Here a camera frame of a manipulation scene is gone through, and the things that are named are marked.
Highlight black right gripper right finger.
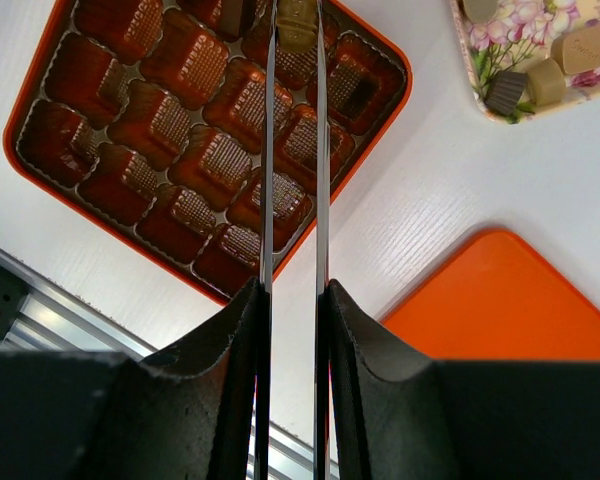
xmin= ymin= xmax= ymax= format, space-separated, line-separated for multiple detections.
xmin=327 ymin=281 xmax=600 ymax=479

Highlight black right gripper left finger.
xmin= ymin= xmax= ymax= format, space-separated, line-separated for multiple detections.
xmin=0 ymin=280 xmax=262 ymax=479

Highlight metal tongs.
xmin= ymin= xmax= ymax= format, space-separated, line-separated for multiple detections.
xmin=254 ymin=1 xmax=324 ymax=479

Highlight orange chocolate box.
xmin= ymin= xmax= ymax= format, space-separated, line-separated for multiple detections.
xmin=4 ymin=1 xmax=412 ymax=304

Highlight dark cup chocolate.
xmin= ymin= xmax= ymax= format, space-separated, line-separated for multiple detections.
xmin=485 ymin=71 xmax=528 ymax=116

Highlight tan round chocolate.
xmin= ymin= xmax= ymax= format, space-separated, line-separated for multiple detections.
xmin=526 ymin=58 xmax=566 ymax=106

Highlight tan sweet chocolate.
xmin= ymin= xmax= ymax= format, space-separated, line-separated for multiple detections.
xmin=551 ymin=24 xmax=600 ymax=75

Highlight orange box lid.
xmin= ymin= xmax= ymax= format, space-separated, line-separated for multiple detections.
xmin=382 ymin=228 xmax=600 ymax=361

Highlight floral tray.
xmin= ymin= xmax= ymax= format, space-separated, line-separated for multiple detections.
xmin=450 ymin=1 xmax=600 ymax=124

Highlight aluminium table rail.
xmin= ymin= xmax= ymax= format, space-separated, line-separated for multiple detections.
xmin=0 ymin=249 xmax=313 ymax=479

